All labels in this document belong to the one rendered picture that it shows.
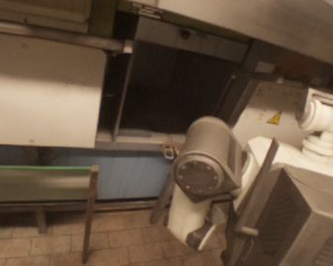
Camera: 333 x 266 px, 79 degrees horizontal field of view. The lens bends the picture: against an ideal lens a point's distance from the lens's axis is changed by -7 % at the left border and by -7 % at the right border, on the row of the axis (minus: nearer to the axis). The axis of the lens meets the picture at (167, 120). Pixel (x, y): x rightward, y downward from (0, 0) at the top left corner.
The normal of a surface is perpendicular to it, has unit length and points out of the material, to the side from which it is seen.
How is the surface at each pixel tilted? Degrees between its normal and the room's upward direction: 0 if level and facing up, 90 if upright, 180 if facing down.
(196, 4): 80
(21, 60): 90
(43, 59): 90
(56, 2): 90
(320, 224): 76
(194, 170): 88
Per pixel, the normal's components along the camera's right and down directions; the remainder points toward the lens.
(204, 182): -0.29, 0.43
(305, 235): -0.18, 0.26
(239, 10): 0.31, 0.45
